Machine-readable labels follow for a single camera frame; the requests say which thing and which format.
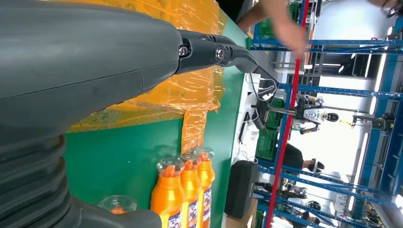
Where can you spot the orange detergent bottle clear cap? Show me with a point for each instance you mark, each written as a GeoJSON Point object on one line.
{"type": "Point", "coordinates": [190, 188]}
{"type": "Point", "coordinates": [167, 198]}
{"type": "Point", "coordinates": [118, 209]}
{"type": "Point", "coordinates": [206, 176]}

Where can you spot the white table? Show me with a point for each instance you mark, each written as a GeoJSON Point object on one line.
{"type": "Point", "coordinates": [244, 104]}

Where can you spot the green plastic crate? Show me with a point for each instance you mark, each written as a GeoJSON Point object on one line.
{"type": "Point", "coordinates": [266, 28]}
{"type": "Point", "coordinates": [266, 144]}

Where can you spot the white humanoid robot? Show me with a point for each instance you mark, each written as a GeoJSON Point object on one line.
{"type": "Point", "coordinates": [316, 114]}

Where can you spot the black smartphone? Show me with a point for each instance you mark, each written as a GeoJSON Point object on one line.
{"type": "Point", "coordinates": [243, 129]}

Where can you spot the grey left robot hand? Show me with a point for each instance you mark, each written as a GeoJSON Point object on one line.
{"type": "Point", "coordinates": [78, 56]}

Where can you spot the brown cardboard box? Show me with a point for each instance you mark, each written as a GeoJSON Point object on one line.
{"type": "Point", "coordinates": [242, 222]}

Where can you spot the black zip carrying case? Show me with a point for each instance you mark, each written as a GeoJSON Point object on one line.
{"type": "Point", "coordinates": [240, 188]}

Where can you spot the red metal beam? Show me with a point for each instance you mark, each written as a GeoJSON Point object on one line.
{"type": "Point", "coordinates": [276, 182]}

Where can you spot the dark tablet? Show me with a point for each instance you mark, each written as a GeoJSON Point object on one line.
{"type": "Point", "coordinates": [267, 94]}

